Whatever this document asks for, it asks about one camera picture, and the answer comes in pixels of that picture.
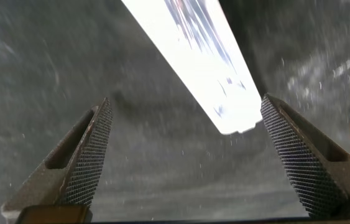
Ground black tablecloth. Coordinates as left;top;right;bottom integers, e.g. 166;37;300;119
0;0;350;223

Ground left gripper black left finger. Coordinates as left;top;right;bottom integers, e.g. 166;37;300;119
0;97;114;223

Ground clear plastic thermometer case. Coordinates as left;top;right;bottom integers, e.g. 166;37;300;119
121;0;263;136

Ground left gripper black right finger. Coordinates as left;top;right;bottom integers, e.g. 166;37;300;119
260;93;350;218

